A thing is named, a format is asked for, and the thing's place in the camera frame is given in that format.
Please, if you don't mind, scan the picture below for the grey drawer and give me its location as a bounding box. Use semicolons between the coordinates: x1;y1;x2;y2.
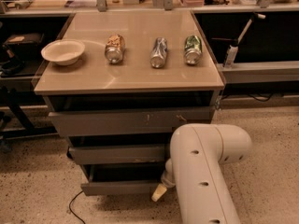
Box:
69;144;169;165
49;106;215;137
81;162;164;196

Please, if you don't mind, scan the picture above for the white bowl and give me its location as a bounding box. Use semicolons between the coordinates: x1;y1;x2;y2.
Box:
41;39;85;66

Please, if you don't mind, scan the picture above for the dark box on shelf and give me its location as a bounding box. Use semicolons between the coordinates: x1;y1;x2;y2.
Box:
5;33;44;46

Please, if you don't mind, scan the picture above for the grey drawer cabinet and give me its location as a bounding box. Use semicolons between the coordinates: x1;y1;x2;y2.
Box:
33;9;226;198

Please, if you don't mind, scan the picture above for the green can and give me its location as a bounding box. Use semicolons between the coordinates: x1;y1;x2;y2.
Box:
184;35;202;65

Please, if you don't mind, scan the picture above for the grey middle drawer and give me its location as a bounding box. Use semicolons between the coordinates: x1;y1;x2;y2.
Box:
69;144;169;165

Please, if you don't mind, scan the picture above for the grey metal shelf rail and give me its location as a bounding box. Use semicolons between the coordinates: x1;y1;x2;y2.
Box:
218;61;299;84

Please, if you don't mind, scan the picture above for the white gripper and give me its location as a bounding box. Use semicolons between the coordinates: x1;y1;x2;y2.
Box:
151;160;176;202

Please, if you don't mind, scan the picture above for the grey top drawer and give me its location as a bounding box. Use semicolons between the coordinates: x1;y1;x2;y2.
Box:
49;106;215;137

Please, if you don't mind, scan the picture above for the brown patterned can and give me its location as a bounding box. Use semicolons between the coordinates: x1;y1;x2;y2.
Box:
105;34;125;63

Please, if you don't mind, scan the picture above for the grey bottom drawer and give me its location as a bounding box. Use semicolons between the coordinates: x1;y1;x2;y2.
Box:
81;162;164;196

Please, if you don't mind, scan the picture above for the black floor cable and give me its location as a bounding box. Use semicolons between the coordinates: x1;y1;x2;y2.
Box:
67;189;87;224

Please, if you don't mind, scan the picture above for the silver blue can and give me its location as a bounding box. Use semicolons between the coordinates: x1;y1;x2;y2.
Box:
150;37;167;68

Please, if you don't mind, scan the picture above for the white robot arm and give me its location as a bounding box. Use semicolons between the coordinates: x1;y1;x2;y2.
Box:
151;124;252;224

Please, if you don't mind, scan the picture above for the white bottle with wand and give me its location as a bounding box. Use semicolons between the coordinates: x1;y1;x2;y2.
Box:
222;13;265;68

